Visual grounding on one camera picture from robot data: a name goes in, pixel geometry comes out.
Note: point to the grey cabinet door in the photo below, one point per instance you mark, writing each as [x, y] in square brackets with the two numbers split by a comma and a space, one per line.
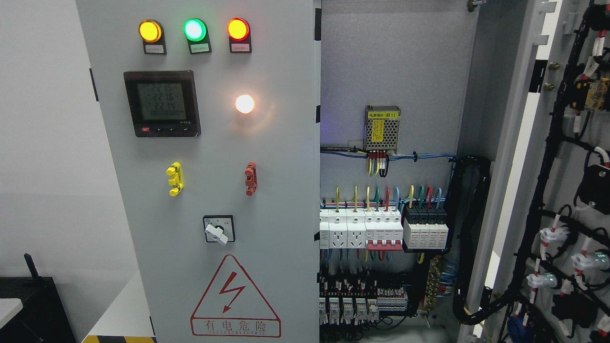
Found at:
[278, 65]
[539, 254]

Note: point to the white socket breaker row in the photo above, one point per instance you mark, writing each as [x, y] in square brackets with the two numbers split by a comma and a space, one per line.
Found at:
[372, 230]

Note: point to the white glowing indicator lamp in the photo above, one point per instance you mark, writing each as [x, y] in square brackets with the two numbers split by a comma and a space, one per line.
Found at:
[245, 104]

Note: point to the perforated metal power supply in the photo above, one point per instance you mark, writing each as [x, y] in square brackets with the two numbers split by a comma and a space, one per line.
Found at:
[382, 128]

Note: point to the black white surge protector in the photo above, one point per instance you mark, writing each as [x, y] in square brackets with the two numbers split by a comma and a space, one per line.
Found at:
[424, 229]

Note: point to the lower relay terminal row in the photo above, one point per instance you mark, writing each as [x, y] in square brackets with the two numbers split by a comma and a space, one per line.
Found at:
[356, 299]

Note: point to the red triangle hazard sticker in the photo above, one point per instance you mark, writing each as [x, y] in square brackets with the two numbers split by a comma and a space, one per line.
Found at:
[232, 305]

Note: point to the red indicator lamp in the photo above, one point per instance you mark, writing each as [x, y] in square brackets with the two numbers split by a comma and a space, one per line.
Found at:
[238, 29]

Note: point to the black digital power meter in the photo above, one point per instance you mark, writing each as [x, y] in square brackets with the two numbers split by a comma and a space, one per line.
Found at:
[163, 103]

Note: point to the brass ground bar right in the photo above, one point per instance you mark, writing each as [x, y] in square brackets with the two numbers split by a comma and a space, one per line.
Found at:
[432, 286]

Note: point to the green indicator lamp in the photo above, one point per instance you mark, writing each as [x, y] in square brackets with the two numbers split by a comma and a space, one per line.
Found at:
[194, 29]

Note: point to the yellow indicator lamp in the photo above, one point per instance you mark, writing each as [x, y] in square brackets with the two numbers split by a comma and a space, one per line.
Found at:
[150, 31]

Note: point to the black box with antenna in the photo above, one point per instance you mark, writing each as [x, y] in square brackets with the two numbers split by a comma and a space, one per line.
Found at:
[42, 318]

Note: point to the white rotary selector switch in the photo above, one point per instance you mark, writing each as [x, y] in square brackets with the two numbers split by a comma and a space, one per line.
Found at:
[219, 228]

